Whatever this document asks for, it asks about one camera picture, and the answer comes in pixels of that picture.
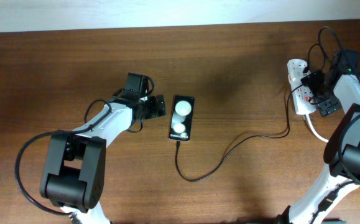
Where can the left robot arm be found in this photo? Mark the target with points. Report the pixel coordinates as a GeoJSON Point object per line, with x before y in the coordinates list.
{"type": "Point", "coordinates": [73, 176]}

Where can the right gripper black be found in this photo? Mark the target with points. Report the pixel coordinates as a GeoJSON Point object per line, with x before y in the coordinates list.
{"type": "Point", "coordinates": [323, 103]}

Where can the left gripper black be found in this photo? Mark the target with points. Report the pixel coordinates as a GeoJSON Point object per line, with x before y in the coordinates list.
{"type": "Point", "coordinates": [153, 110]}

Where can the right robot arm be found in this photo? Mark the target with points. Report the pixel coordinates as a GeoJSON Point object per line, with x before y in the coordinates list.
{"type": "Point", "coordinates": [341, 171]}

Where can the white power strip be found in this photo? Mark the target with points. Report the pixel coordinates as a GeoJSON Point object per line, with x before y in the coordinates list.
{"type": "Point", "coordinates": [301, 93]}

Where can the black smartphone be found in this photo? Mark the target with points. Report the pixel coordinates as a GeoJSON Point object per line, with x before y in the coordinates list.
{"type": "Point", "coordinates": [181, 118]}

